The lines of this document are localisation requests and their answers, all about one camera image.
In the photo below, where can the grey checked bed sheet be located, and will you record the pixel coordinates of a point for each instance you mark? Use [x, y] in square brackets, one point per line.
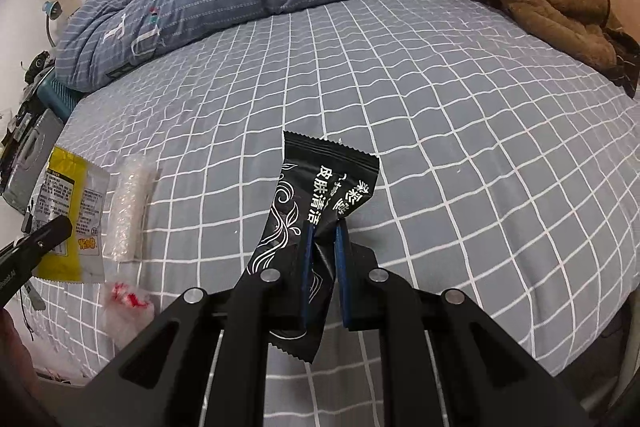
[450, 157]

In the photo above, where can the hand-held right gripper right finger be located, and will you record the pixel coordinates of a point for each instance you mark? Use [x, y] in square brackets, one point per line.
[344, 272]

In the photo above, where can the clear bag with red print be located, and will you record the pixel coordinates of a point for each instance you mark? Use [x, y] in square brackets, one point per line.
[127, 307]

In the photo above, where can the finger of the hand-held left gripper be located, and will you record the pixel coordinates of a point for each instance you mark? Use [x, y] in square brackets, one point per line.
[47, 232]

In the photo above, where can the teal suitcase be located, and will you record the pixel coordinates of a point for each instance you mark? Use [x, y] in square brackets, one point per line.
[60, 99]

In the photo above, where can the clear bubble plastic bag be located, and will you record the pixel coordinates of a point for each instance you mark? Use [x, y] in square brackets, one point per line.
[131, 207]

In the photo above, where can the blue desk lamp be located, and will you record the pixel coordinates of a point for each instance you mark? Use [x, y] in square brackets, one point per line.
[51, 9]

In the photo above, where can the person's left hand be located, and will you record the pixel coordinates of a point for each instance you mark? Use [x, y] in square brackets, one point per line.
[12, 352]

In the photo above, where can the yellow snack packet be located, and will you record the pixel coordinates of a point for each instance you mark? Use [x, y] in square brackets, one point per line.
[65, 172]

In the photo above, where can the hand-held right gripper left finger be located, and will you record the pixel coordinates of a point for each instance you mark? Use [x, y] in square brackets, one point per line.
[306, 277]

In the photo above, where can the grey suitcase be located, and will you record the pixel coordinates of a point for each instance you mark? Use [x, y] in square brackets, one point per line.
[35, 147]

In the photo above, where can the black gadget pile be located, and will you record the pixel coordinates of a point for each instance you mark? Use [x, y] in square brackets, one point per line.
[37, 67]

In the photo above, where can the black sachet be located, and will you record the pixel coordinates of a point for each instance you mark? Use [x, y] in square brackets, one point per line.
[295, 192]

